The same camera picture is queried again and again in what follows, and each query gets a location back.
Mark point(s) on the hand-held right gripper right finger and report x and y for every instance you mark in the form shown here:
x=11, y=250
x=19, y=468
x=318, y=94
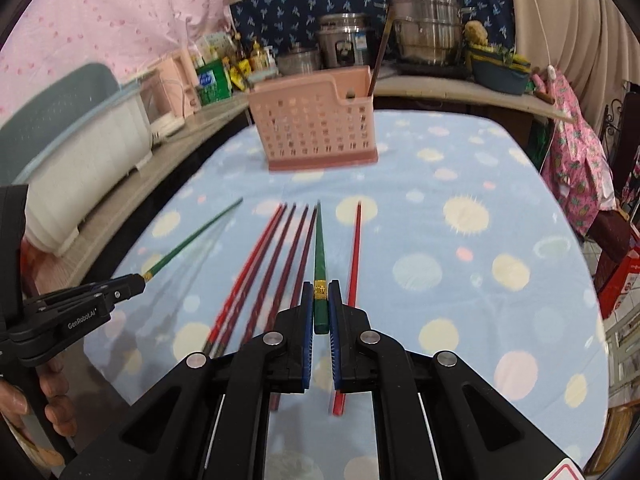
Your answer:
x=337, y=340

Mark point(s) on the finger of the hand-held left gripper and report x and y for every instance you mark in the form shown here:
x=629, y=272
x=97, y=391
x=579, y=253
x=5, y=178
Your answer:
x=129, y=285
x=75, y=294

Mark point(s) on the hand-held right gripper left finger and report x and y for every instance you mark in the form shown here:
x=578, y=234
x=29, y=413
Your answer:
x=305, y=340

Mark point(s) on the red chopstick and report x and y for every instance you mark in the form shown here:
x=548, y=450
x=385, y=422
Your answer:
x=282, y=265
x=300, y=265
x=245, y=280
x=260, y=275
x=355, y=260

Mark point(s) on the green chopstick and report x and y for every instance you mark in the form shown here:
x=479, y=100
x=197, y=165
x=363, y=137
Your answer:
x=195, y=240
x=319, y=260

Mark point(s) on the pink perforated utensil basket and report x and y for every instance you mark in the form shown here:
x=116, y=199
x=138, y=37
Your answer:
x=310, y=125

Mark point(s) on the person's left hand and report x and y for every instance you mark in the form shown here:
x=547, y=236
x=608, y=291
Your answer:
x=55, y=400

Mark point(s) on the white and blue storage bin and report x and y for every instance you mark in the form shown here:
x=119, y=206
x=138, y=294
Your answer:
x=90, y=160

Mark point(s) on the blue polka dot tablecloth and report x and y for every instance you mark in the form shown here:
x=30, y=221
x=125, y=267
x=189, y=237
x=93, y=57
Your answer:
x=425, y=220

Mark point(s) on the grey side counter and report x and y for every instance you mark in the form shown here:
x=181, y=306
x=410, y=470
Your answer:
x=190, y=140

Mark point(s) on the white clear kitchen appliance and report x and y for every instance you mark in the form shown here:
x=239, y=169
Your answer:
x=160, y=110

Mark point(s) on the pink electric kettle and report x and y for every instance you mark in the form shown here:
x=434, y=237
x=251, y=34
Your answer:
x=177, y=75

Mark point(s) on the yellow packet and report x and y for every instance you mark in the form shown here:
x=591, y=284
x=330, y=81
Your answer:
x=241, y=74

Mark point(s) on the white green box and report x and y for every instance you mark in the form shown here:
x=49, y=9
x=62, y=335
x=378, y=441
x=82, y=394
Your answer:
x=210, y=47

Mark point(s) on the dark sauce bottle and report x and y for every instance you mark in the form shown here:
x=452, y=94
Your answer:
x=241, y=49

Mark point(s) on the yellow dish soap bottle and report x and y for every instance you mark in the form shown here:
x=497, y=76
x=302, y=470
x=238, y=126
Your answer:
x=257, y=57

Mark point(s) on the pink dotted curtain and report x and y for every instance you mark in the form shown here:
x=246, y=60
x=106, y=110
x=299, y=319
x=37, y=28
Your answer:
x=110, y=10

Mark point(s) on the small pot glass lid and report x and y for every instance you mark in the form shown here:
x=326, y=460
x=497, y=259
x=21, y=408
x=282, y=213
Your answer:
x=299, y=60

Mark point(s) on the black induction cooker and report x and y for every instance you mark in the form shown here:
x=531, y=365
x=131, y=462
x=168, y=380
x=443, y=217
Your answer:
x=430, y=70

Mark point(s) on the brown chopstick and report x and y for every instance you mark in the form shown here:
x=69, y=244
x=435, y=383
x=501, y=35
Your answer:
x=380, y=55

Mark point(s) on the red bag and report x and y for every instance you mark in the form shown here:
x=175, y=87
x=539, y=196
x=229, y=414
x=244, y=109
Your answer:
x=622, y=280

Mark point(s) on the dark red cloth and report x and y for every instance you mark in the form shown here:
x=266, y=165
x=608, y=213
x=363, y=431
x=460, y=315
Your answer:
x=612, y=235

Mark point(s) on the steel rice cooker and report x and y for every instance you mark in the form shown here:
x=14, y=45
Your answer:
x=342, y=42

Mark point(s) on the pink floral garment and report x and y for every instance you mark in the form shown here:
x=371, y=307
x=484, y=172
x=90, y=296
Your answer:
x=575, y=160

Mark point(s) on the blue basin stack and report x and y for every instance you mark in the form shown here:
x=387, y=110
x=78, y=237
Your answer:
x=500, y=72

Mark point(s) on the navy patterned cloth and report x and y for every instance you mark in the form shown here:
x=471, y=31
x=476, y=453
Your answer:
x=280, y=10

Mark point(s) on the stainless steamer pot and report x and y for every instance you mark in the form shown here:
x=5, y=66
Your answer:
x=425, y=25

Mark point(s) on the brown loofah sponge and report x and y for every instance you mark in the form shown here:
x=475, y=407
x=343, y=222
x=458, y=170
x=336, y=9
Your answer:
x=476, y=32

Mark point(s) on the black metal chair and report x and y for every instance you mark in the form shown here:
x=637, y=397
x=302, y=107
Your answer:
x=622, y=130

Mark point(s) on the beige curtain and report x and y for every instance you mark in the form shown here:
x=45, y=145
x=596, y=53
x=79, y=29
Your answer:
x=575, y=20

